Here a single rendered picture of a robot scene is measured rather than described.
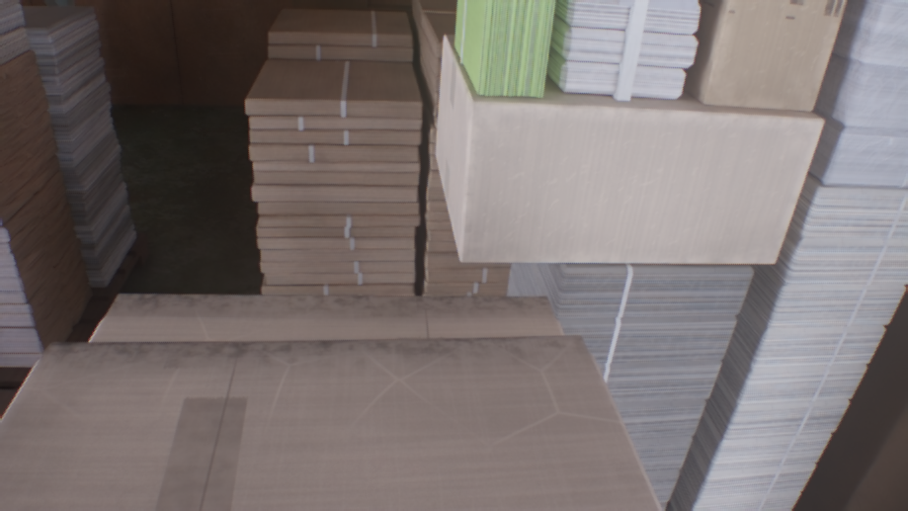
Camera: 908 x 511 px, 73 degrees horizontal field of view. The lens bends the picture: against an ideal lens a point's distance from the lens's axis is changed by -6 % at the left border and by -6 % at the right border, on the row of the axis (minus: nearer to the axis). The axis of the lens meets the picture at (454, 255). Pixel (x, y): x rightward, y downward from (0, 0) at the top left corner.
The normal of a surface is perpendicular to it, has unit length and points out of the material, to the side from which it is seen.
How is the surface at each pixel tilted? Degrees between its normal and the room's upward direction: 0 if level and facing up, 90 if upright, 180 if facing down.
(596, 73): 97
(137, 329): 0
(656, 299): 90
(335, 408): 0
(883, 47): 90
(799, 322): 90
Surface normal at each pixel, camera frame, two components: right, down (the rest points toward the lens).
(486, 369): 0.07, -0.86
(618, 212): 0.11, 0.51
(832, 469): -0.99, 0.00
